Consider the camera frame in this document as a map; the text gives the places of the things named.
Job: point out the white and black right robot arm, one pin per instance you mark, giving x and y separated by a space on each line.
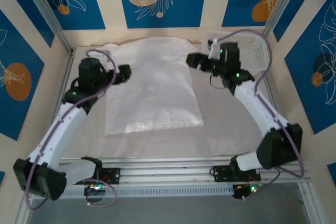
252 106

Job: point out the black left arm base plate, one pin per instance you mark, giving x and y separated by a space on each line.
113 175

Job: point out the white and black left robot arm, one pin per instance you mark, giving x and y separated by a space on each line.
60 129

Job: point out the white plastic mesh basket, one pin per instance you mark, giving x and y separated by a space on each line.
257 51

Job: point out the aluminium frame leg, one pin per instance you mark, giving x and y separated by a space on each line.
309 203
22 216

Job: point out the aluminium mounting rail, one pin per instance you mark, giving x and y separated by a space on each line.
168 171

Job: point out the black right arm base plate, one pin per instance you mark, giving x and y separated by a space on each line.
221 174

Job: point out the white t-shirt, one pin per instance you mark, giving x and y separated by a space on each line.
152 90

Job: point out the aluminium side rail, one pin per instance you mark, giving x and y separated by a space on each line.
270 95
68 66

